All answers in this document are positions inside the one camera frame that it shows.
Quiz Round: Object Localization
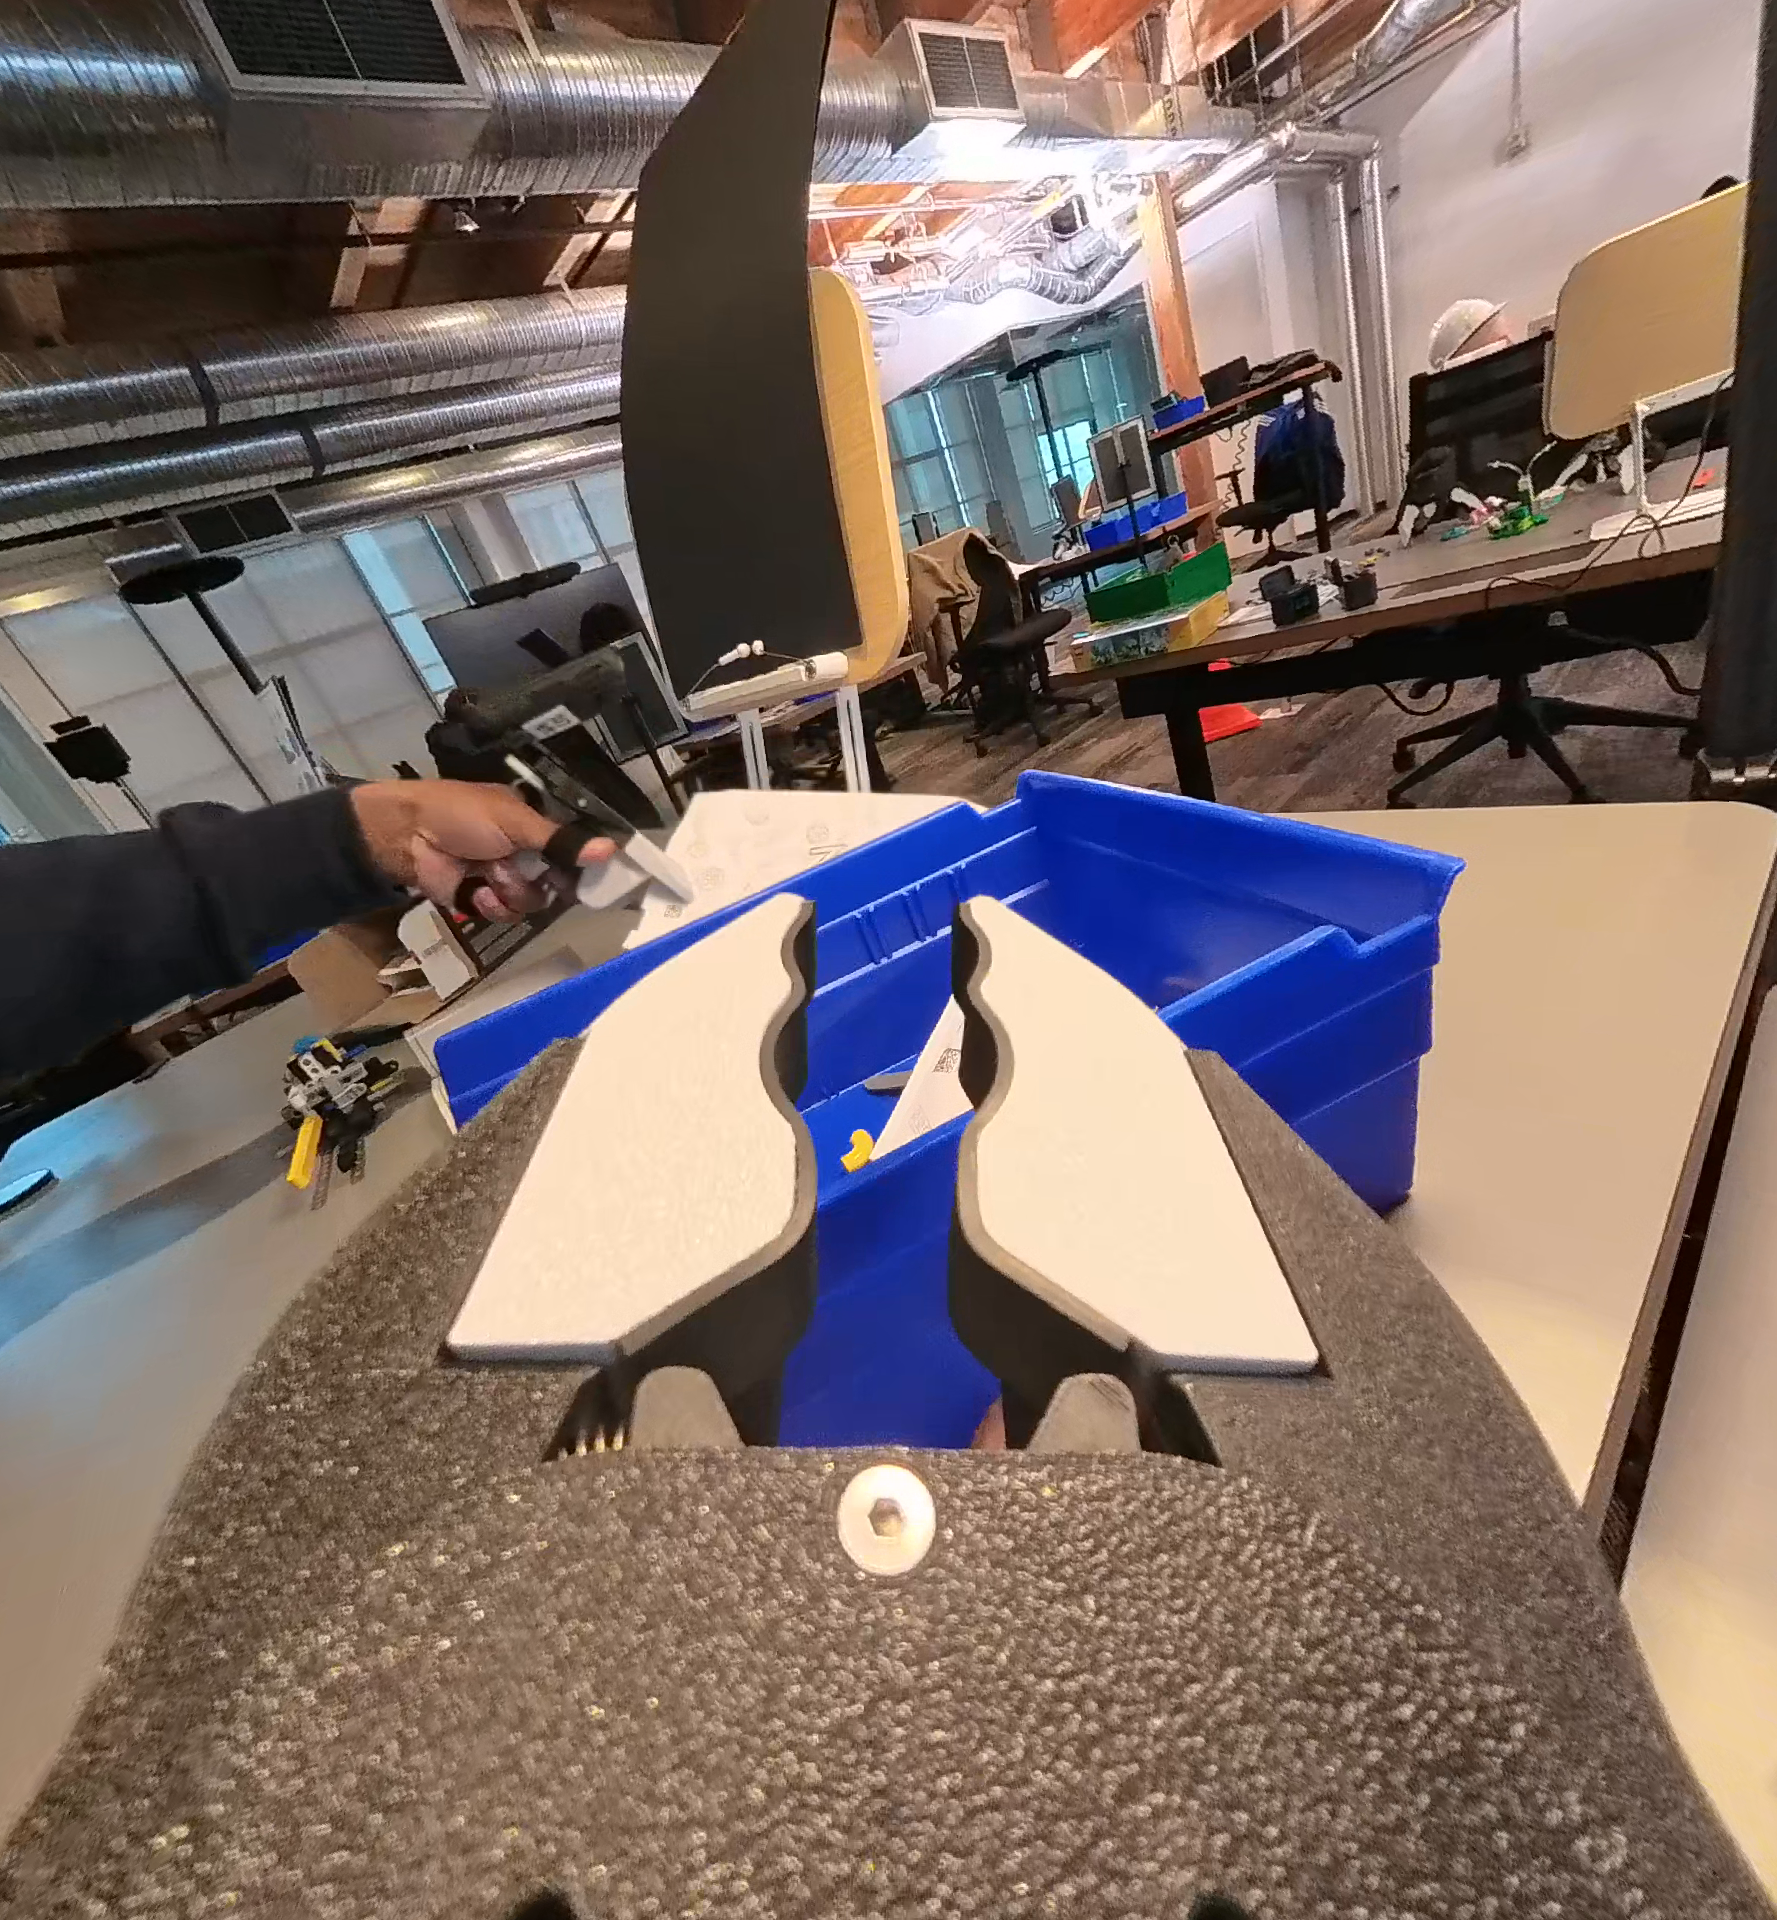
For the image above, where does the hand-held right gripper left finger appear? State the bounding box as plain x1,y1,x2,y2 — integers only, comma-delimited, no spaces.
442,892,819,1370

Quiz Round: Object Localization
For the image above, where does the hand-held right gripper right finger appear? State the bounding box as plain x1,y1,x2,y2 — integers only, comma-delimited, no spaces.
949,894,1328,1380

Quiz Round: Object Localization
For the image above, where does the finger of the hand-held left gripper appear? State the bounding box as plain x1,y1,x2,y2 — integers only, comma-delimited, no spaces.
574,829,696,910

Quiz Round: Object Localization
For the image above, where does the large white paper bag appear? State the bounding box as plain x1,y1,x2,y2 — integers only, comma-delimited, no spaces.
559,790,980,1038

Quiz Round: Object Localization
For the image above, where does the torn white paper strip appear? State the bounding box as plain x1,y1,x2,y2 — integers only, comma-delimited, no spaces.
870,995,980,1168

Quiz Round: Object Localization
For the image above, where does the blue plastic bin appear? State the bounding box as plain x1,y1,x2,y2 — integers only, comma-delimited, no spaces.
432,769,1466,1452

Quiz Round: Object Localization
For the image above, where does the person's left forearm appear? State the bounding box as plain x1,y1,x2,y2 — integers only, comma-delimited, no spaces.
0,786,380,1149

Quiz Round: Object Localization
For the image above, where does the partly built lego model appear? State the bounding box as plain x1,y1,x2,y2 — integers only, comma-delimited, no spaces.
281,1038,434,1220

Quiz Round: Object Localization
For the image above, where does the person's left hand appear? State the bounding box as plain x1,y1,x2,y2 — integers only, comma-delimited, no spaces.
351,776,621,922

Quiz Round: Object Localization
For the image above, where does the black monitor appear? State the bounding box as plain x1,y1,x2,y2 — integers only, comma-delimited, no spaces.
1405,333,1558,504
424,562,688,760

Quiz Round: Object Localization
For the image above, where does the white divider base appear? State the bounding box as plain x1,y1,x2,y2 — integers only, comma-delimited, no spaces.
685,645,851,722

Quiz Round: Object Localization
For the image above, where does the brown cardboard box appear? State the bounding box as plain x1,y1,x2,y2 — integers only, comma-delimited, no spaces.
285,897,544,1038

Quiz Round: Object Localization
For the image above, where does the black floor lamp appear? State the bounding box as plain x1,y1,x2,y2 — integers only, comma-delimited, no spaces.
120,552,267,696

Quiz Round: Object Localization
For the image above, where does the black desk divider panel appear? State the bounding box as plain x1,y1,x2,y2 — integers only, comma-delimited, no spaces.
621,0,841,710

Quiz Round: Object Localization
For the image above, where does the tan desk divider panel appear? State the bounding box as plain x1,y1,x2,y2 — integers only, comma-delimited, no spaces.
1548,181,1753,443
806,270,911,683

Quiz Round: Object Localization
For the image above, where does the black office chair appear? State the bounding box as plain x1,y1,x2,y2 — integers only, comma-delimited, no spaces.
1391,659,1700,812
911,527,1078,754

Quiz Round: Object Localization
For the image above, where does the yellow plastic bin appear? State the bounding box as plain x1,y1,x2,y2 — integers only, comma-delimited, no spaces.
1071,592,1233,672

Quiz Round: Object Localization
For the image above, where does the green plastic bin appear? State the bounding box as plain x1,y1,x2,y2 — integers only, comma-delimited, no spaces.
1083,541,1235,625

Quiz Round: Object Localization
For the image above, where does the small blue storage bin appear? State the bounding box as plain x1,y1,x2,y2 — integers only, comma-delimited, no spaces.
1082,491,1208,555

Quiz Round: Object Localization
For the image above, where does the ceiling vent grille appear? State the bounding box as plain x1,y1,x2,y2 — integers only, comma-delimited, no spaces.
183,0,491,111

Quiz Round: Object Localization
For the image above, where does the wooden desk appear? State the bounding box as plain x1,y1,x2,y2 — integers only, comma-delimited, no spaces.
1045,501,1777,805

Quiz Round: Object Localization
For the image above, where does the blue jacket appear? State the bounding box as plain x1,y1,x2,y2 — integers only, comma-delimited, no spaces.
1249,397,1347,519

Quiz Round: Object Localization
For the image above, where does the silver ventilation duct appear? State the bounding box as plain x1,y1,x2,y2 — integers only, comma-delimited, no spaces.
0,284,633,436
1173,0,1520,212
0,0,905,212
0,366,626,519

